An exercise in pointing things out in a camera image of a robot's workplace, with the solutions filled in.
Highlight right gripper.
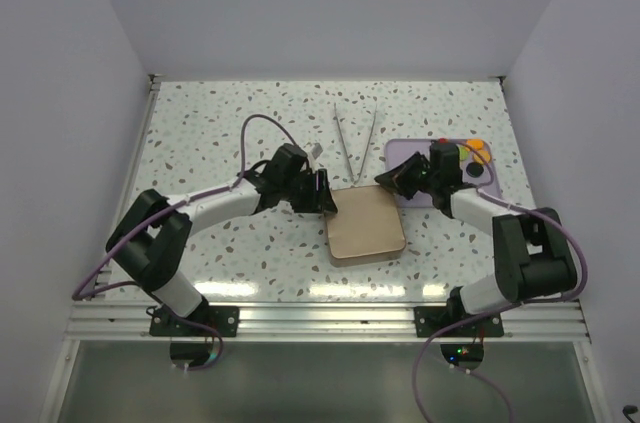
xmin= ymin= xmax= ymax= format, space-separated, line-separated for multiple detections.
xmin=374 ymin=151 xmax=439 ymax=200

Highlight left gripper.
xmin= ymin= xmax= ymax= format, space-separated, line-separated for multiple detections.
xmin=281 ymin=168 xmax=337 ymax=213

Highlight metal tongs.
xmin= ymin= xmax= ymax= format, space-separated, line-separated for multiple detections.
xmin=333 ymin=100 xmax=378 ymax=186

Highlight gold tin lid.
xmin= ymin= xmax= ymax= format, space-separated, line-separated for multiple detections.
xmin=325 ymin=185 xmax=407 ymax=268

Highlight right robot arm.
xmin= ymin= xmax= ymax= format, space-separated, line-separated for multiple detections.
xmin=374 ymin=139 xmax=587 ymax=336

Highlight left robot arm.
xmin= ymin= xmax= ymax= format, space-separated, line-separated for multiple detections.
xmin=106 ymin=143 xmax=338 ymax=336

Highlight lilac tray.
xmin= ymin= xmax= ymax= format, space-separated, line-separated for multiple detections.
xmin=384 ymin=137 xmax=503 ymax=209

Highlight black round cookie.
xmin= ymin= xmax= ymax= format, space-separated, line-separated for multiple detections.
xmin=465 ymin=162 xmax=484 ymax=178

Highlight orange round cookie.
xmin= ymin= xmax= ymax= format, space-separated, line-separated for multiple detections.
xmin=473 ymin=150 xmax=492 ymax=165

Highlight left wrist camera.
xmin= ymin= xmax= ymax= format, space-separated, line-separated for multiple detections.
xmin=304 ymin=142 xmax=323 ymax=168

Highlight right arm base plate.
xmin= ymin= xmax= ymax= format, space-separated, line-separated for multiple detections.
xmin=413 ymin=305 xmax=505 ymax=338

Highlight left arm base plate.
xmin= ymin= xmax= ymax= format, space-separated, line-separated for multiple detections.
xmin=147 ymin=306 xmax=240 ymax=338

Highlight aluminium rail frame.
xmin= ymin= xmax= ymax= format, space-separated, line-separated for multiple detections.
xmin=65 ymin=301 xmax=590 ymax=343

